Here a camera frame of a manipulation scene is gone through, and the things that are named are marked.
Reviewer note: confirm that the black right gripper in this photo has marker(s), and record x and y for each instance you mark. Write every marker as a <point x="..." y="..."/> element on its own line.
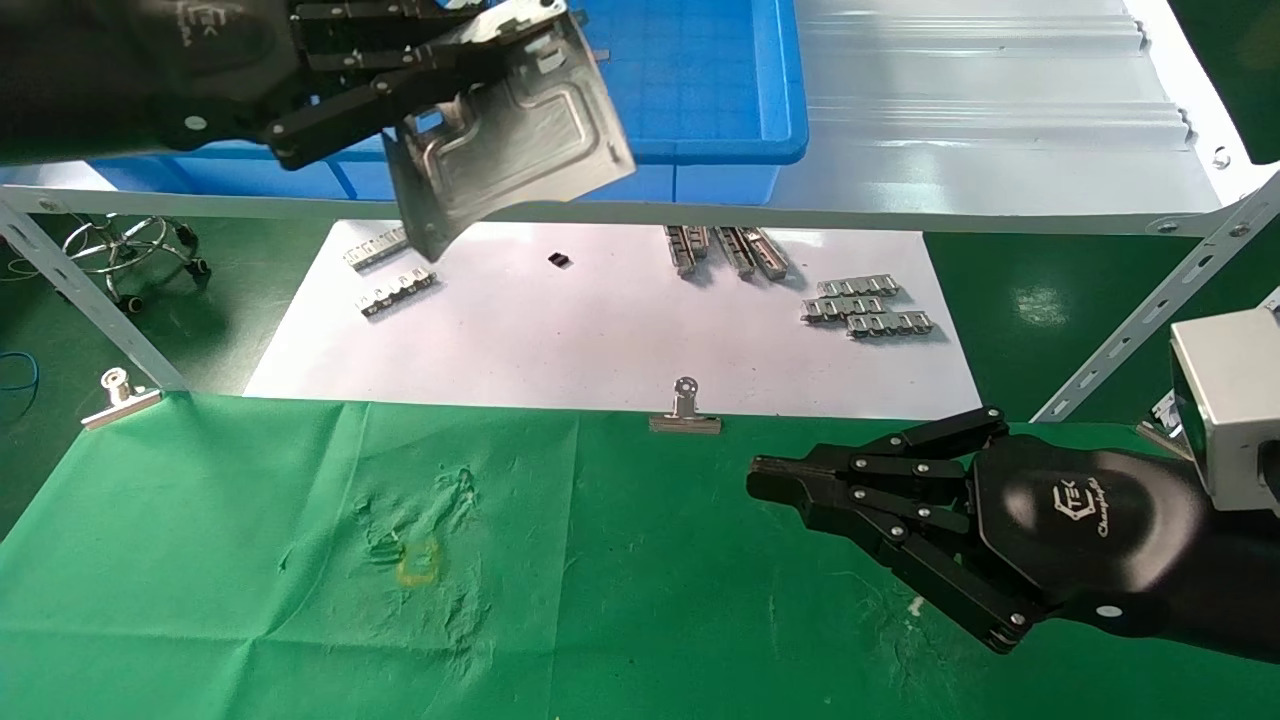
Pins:
<point x="1090" y="520"/>

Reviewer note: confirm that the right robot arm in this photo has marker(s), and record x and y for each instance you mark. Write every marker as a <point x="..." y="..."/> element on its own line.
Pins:
<point x="1240" y="585"/>

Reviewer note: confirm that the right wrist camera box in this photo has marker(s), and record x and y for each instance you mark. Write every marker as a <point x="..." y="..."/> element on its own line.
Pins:
<point x="1235" y="400"/>

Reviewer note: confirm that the small notched metal rail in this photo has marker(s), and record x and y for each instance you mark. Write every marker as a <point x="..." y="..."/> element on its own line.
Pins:
<point x="858" y="288"/>
<point x="398" y="291"/>
<point x="372" y="252"/>
<point x="842" y="310"/>
<point x="890" y="325"/>

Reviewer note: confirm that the white paper sheet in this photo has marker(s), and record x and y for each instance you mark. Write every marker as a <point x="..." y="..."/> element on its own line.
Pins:
<point x="600" y="340"/>

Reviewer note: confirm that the green cloth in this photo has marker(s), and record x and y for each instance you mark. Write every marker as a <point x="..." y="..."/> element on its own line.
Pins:
<point x="640" y="580"/>

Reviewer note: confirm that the stamped metal bracket plate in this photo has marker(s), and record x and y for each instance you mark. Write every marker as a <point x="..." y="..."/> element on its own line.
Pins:
<point x="520" y="140"/>

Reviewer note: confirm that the blue plastic bin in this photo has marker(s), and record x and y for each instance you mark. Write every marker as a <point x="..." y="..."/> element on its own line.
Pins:
<point x="700" y="80"/>

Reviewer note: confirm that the grey metal shelf rack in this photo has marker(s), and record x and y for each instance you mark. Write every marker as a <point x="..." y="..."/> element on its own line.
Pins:
<point x="1000" y="150"/>

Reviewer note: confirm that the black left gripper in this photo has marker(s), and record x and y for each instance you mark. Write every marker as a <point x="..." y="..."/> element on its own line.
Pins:
<point x="120" y="80"/>

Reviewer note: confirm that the small black block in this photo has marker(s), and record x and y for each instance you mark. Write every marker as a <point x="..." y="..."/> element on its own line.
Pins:
<point x="560" y="260"/>

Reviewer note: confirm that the chrome stool base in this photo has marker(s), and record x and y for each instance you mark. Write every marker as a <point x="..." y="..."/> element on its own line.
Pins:
<point x="135" y="245"/>

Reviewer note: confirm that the silver binder clip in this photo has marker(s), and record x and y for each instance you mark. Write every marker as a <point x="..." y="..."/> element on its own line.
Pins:
<point x="120" y="405"/>
<point x="686" y="418"/>
<point x="1160" y="430"/>

